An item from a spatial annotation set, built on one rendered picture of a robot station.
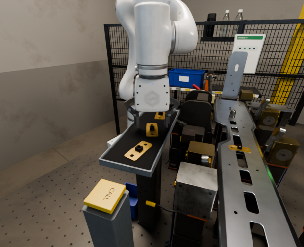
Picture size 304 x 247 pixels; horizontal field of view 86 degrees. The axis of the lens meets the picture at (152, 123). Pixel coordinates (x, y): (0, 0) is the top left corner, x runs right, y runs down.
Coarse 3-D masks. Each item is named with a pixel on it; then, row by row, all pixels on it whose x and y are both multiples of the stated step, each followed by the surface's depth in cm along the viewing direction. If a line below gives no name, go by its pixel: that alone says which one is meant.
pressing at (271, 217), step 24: (216, 120) 95; (240, 120) 96; (216, 168) 62; (240, 168) 61; (264, 168) 61; (240, 192) 52; (264, 192) 52; (240, 216) 45; (264, 216) 45; (288, 216) 45; (240, 240) 39; (288, 240) 39
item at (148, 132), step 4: (148, 124) 57; (152, 124) 57; (156, 124) 57; (148, 128) 55; (152, 128) 53; (156, 128) 55; (148, 132) 52; (152, 132) 52; (156, 132) 52; (148, 136) 50; (152, 136) 50; (156, 136) 50
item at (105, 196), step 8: (104, 184) 34; (112, 184) 34; (120, 184) 34; (96, 192) 33; (104, 192) 33; (112, 192) 33; (120, 192) 33; (88, 200) 31; (96, 200) 31; (104, 200) 31; (112, 200) 31; (96, 208) 30; (104, 208) 30; (112, 208) 30
